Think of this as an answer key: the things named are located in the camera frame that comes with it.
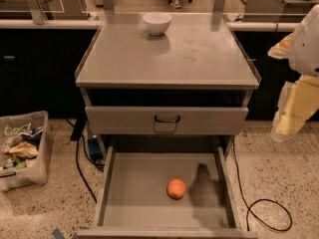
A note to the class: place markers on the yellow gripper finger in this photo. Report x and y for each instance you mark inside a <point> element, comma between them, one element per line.
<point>281,49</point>
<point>298,102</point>

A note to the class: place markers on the orange fruit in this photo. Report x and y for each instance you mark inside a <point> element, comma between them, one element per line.
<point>176,189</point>

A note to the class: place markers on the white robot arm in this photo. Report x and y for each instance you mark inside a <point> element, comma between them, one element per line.
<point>303,55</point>

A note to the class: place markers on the grey metal drawer cabinet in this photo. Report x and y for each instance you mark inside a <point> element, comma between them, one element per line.
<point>197,62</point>

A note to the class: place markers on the closed grey top drawer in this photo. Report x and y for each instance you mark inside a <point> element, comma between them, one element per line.
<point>140,120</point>

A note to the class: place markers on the open grey middle drawer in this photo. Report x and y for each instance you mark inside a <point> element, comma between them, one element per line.
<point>133,202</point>

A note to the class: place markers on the white ceramic bowl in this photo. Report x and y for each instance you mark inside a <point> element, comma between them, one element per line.
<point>157,23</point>

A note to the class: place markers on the blue power box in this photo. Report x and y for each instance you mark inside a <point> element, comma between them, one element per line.
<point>94,148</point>

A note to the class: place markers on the clear plastic bin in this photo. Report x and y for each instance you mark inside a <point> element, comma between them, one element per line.
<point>38,173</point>

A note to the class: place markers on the crumpled packaging in bin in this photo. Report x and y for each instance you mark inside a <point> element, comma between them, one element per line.
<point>20,146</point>

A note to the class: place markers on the black drawer handle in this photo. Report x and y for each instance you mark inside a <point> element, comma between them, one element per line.
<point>175,120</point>

